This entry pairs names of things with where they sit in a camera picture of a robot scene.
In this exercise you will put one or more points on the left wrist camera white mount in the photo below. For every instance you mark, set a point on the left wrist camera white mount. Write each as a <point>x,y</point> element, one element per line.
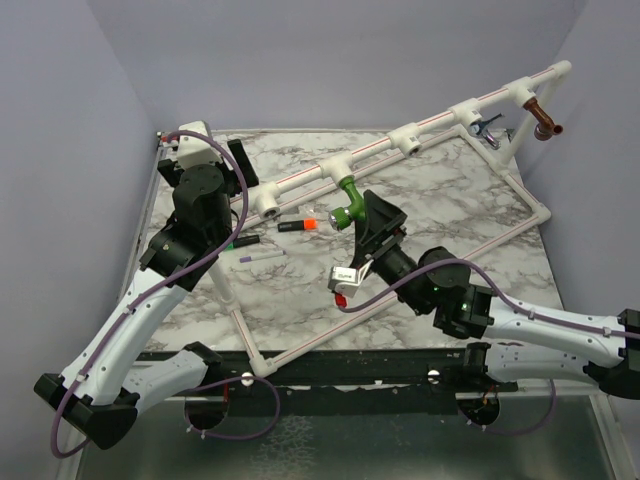
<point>189,151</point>

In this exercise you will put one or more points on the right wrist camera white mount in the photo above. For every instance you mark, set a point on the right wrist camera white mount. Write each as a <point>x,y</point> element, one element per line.
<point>344,282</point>

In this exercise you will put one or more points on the green water faucet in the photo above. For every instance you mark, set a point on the green water faucet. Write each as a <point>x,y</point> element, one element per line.
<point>342,217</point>

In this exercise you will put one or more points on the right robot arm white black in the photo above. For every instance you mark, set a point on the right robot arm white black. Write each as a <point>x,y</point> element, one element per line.
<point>466,303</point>

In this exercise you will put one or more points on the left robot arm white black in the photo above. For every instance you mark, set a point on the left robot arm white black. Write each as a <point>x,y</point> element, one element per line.
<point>98,393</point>

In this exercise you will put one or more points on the white pvc pipe frame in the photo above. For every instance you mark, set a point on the white pvc pipe frame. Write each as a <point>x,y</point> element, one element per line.
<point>455,188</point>

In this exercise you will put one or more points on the purple capped white pen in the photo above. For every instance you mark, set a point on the purple capped white pen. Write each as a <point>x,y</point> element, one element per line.
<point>262,256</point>

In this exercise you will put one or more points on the grey metal faucet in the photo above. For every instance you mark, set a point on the grey metal faucet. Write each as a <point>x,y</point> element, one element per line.
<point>480,129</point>

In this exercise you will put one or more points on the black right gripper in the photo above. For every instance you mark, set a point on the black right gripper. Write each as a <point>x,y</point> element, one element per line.
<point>381,217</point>

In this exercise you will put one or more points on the clear plastic bag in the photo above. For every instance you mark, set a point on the clear plastic bag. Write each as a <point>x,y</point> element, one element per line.
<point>316,210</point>

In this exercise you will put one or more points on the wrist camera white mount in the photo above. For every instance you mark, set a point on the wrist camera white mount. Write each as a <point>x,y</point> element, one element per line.
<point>344,282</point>
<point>189,151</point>

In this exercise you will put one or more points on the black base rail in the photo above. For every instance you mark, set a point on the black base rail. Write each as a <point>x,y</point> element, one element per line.
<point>362,382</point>

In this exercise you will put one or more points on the green capped black marker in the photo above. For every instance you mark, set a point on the green capped black marker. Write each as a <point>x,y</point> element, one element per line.
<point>243,241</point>

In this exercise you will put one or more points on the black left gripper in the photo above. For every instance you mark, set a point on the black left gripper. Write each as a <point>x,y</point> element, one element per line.
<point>245,163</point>

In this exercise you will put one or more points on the orange capped black marker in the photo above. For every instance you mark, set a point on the orange capped black marker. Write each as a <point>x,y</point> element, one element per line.
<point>297,225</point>

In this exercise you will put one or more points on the brown copper faucet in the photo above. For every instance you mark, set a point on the brown copper faucet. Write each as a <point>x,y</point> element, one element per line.
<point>545,128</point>

